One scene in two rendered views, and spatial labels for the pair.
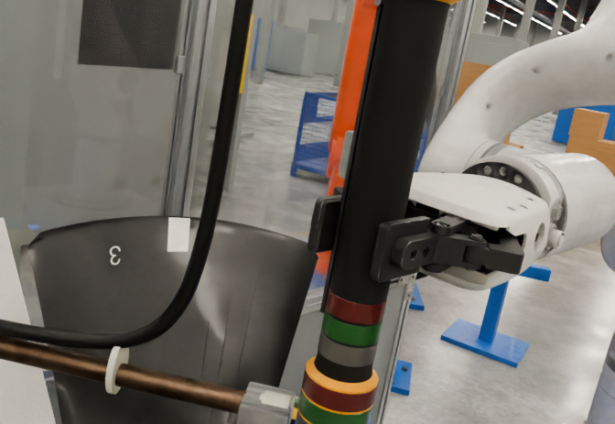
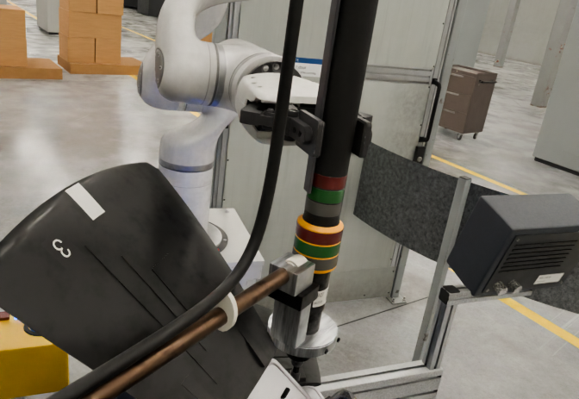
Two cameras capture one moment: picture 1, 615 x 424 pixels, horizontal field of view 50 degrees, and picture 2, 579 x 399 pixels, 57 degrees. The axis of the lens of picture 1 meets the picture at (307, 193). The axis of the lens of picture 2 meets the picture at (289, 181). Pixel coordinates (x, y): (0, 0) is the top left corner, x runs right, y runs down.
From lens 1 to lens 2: 0.43 m
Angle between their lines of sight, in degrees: 62
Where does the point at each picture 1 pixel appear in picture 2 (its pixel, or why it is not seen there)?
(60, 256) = (19, 280)
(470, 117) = (190, 28)
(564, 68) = not seen: outside the picture
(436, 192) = (310, 94)
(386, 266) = (364, 146)
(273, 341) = (202, 240)
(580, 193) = not seen: hidden behind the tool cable
